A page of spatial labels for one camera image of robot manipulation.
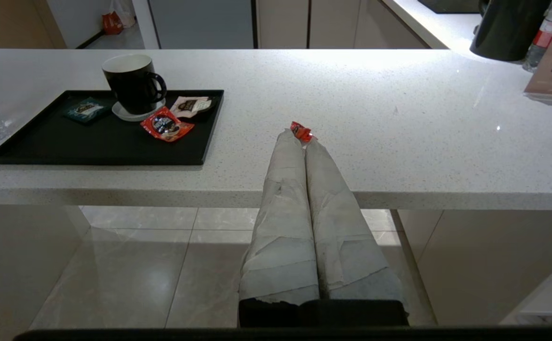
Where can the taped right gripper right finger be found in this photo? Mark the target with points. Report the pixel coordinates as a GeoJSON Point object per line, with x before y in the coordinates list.
{"type": "Point", "coordinates": [347, 246]}

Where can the red plastic bag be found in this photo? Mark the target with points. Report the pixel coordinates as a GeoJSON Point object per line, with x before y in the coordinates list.
{"type": "Point", "coordinates": [111, 23]}

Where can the grey tall refrigerator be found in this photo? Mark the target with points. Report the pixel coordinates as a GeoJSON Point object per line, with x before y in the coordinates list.
{"type": "Point", "coordinates": [200, 23]}

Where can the beige coffee sachet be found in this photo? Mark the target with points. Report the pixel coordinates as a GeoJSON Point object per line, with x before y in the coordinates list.
{"type": "Point", "coordinates": [191, 105]}

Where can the black electric kettle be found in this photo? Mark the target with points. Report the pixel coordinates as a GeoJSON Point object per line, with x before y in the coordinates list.
{"type": "Point", "coordinates": [508, 28]}

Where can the brown wooden door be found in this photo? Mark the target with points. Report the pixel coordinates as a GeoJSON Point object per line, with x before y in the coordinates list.
{"type": "Point", "coordinates": [10, 23]}

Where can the grey cabinet door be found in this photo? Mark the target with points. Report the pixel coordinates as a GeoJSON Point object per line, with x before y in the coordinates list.
{"type": "Point", "coordinates": [283, 23]}
{"type": "Point", "coordinates": [332, 23]}

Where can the teal tea bag packet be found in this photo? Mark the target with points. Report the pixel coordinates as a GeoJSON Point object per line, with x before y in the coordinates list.
{"type": "Point", "coordinates": [84, 110]}

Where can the grey drawer cabinet front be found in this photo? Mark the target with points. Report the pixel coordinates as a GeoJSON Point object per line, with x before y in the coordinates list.
{"type": "Point", "coordinates": [389, 28]}

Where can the black mug white inside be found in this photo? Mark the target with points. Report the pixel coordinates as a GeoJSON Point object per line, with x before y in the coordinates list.
{"type": "Point", "coordinates": [131, 85]}

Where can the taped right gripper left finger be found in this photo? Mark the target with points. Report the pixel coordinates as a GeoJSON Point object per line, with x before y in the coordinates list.
{"type": "Point", "coordinates": [283, 237]}

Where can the red coffee sachet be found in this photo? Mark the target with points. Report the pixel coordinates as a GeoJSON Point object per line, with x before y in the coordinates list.
{"type": "Point", "coordinates": [302, 131]}
{"type": "Point", "coordinates": [166, 125]}

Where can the white round saucer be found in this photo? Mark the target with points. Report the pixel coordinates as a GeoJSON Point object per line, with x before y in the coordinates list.
{"type": "Point", "coordinates": [124, 116]}

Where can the black rectangular serving tray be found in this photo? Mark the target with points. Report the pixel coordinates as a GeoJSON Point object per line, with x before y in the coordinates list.
{"type": "Point", "coordinates": [100, 142]}

